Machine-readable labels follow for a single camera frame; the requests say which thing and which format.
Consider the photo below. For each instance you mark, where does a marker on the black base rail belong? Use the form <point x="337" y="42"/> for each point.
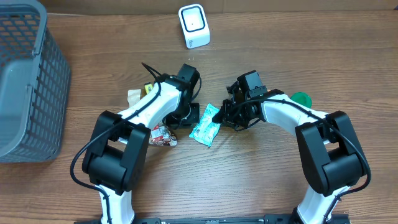
<point x="211" y="221"/>

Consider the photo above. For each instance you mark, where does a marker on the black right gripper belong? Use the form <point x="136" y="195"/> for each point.
<point x="226" y="117"/>

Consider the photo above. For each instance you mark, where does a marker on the grey plastic mesh basket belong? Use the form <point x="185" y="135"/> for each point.
<point x="35" y="83"/>

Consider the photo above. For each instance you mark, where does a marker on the beige brown snack bag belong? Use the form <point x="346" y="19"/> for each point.
<point x="160" y="134"/>

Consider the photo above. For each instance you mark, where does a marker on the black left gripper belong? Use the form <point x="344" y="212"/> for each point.
<point x="193" y="114"/>

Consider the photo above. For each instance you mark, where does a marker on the white barcode scanner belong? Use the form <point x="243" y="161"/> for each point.
<point x="194" y="25"/>

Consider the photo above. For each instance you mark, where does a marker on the green lid round jar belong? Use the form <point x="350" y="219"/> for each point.
<point x="302" y="99"/>

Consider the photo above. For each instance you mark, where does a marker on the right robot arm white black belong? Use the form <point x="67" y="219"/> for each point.
<point x="332" y="158"/>

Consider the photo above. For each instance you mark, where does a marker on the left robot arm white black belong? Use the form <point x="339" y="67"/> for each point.
<point x="112" y="162"/>

